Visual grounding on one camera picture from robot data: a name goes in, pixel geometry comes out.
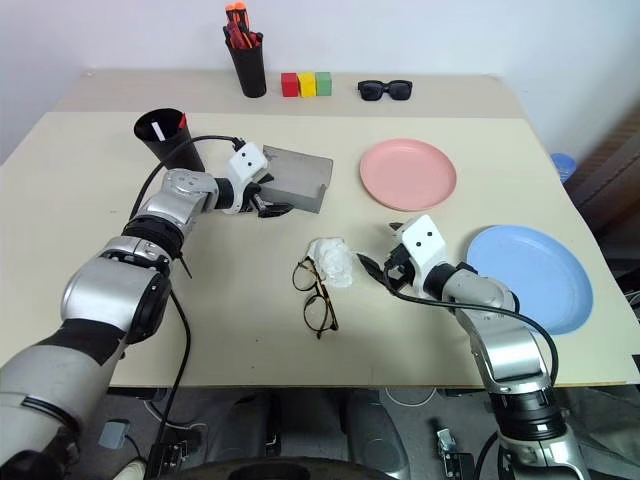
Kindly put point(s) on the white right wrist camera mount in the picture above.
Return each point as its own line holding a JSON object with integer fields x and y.
{"x": 425, "y": 242}

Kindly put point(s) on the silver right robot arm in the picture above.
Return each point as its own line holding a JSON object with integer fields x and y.
{"x": 505, "y": 340}

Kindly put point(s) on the red wooden block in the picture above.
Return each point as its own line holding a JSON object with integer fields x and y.
{"x": 289, "y": 85}

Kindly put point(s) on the pink plate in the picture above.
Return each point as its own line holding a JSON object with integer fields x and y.
{"x": 407, "y": 172}

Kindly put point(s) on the red capped marker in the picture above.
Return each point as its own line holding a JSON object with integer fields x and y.
{"x": 182, "y": 120}

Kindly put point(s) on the small grey box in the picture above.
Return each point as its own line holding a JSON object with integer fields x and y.
{"x": 115, "y": 433}

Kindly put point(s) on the green wooden block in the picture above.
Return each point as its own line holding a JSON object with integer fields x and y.
{"x": 324, "y": 83}

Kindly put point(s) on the grey glasses case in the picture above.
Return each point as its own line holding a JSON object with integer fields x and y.
{"x": 300, "y": 177}

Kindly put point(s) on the yellow wooden block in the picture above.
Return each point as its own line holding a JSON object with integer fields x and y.
{"x": 307, "y": 85}

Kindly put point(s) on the black sunglasses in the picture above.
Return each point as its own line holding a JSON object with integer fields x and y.
{"x": 385, "y": 90}

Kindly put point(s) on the white crumpled cloth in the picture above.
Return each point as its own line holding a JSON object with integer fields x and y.
{"x": 335, "y": 260}

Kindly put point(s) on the black cup with tools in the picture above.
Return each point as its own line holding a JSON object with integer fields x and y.
{"x": 247, "y": 70}

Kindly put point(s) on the tortoiseshell round glasses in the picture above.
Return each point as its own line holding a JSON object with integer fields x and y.
{"x": 315, "y": 295}

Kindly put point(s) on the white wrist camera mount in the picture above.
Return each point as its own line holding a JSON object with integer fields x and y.
{"x": 246, "y": 160}
{"x": 425, "y": 242}

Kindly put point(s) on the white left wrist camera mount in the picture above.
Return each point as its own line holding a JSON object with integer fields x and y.
{"x": 246, "y": 160}

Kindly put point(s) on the white marker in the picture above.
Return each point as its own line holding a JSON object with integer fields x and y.
{"x": 159, "y": 129}

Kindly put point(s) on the red and black tool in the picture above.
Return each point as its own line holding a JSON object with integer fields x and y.
{"x": 252, "y": 40}

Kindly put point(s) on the orange tipped tool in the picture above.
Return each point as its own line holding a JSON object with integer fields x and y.
{"x": 235, "y": 20}

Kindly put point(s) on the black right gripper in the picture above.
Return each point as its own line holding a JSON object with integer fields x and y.
{"x": 397, "y": 267}

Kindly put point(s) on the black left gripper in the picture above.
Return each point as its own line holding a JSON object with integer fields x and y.
{"x": 254, "y": 192}

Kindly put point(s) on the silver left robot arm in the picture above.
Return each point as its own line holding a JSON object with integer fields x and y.
{"x": 110, "y": 295}

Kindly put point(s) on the blue plate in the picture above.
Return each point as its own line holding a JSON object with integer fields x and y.
{"x": 540, "y": 272}

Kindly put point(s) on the black metal clamp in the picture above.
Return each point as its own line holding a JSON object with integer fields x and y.
{"x": 452, "y": 452}

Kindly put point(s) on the blue bottle cap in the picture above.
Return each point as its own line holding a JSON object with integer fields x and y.
{"x": 562, "y": 165}

